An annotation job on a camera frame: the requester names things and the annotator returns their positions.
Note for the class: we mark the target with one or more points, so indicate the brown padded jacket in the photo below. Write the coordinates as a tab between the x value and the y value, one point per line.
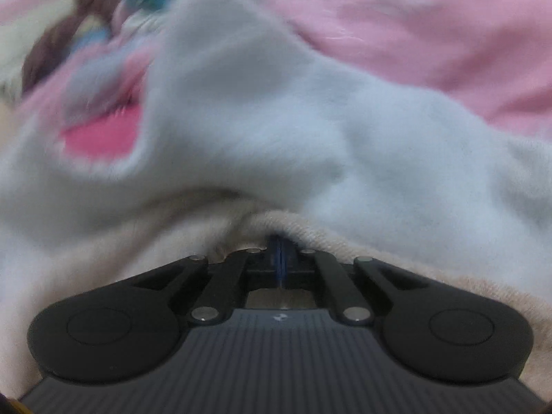
56	43

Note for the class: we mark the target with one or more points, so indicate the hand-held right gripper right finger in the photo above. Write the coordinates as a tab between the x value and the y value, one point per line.
288	271

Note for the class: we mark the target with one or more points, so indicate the pink floral bed sheet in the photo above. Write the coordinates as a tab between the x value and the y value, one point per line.
103	138

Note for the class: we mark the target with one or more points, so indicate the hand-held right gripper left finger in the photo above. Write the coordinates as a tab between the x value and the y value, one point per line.
272	267

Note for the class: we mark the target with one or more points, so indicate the beige knit garment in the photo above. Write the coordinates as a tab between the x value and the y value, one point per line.
474	289

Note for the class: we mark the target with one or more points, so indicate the pink floral duvet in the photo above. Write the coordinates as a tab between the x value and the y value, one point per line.
409	30

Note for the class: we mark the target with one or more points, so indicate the white fluffy garment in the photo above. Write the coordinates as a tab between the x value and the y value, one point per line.
258	116

